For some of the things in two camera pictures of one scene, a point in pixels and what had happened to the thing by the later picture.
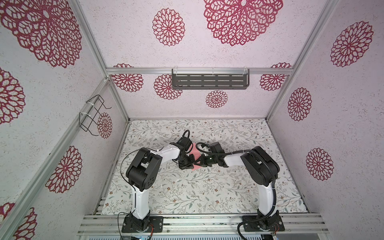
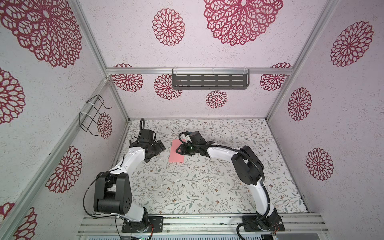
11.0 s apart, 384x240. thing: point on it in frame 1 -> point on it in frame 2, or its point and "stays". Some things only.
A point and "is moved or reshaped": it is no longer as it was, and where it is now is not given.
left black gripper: [189, 166] -> [159, 146]
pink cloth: [196, 154] is moved or reshaped
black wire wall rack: [91, 118] stays
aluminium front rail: [203, 224] stays
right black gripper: [202, 161] -> [183, 149]
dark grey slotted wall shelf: [210, 81] stays
